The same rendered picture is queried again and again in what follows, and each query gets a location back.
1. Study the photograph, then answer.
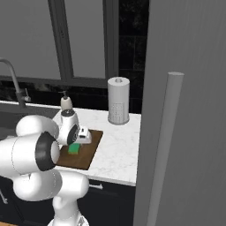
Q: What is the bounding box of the grey framed window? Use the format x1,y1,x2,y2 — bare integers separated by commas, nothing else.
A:
0,0,120,89

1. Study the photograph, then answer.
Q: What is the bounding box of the dark cupboard drawer front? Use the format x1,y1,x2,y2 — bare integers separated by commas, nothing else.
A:
77,179,137,226

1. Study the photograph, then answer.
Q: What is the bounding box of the silver drawer handle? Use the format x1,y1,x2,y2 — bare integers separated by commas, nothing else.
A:
87,182,104,191

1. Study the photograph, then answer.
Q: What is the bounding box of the grey sink tap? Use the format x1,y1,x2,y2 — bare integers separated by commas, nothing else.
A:
0,57,32,109

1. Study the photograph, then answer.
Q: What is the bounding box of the silver cupboard door handle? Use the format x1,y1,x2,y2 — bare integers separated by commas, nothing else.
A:
0,189,9,205

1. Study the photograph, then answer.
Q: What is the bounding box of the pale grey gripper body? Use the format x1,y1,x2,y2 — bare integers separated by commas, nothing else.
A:
76,133,93,146

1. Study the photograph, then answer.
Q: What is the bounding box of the dark grey sink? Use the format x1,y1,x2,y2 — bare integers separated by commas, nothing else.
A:
0,102,62,141

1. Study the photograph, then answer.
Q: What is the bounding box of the brown wooden cutting board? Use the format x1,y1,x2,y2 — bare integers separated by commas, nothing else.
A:
55,128,104,171

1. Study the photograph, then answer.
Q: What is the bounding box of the white soap dispenser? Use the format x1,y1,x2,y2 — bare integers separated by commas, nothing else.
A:
57,90,74,112

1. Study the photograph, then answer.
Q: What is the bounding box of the white paper towel roll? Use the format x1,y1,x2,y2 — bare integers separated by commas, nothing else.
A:
107,76,131,126

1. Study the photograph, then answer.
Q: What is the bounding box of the green sponge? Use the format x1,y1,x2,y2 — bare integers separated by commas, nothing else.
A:
67,142,82,155

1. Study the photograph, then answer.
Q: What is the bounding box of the grey fridge door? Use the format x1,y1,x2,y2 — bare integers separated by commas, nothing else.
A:
132,0,226,226

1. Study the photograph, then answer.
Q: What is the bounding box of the dark cupboard door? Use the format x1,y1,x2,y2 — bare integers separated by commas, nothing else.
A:
0,176,57,226

